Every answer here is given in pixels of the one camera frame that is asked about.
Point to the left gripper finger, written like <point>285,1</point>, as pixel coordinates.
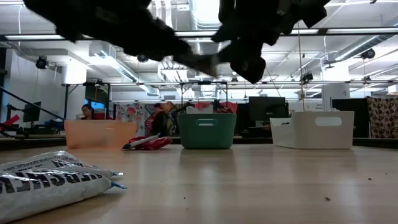
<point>202,63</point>

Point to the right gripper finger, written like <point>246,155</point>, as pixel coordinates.
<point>227,35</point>

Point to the red candy wrapper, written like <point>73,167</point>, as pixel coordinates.
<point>155,144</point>

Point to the silver Hershey's candy bag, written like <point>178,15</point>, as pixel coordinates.
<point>46,193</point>

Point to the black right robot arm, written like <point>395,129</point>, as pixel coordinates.
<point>314,12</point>

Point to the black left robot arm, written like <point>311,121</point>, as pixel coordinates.
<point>93,18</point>

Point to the red cloth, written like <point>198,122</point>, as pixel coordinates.
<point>228,107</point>

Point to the black monitor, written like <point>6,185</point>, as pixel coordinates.
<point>31,112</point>
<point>267,107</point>

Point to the person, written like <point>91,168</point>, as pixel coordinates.
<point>160,123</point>
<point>88,112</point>

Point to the teal plastic basket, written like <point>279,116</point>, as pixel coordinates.
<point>206,137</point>

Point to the colourful patterned cloth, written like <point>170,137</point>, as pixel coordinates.
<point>130,113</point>

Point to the white pillar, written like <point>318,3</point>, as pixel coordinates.
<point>335,96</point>

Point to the orange plastic basket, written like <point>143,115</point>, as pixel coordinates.
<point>99,133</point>

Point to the white plastic basket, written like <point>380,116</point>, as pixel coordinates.
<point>311,137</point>

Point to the black panel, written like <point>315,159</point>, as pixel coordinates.
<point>357,105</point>

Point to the black slanted rod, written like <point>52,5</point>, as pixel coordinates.
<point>31,104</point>

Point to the brown dotted cloth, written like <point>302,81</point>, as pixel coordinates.
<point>384,116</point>

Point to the red tool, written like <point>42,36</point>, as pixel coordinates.
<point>11,120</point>

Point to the black ceiling camera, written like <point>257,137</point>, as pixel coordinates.
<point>142,58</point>
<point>368,53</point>
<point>42,62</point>

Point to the silver ceiling duct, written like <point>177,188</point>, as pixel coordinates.
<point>357,48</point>

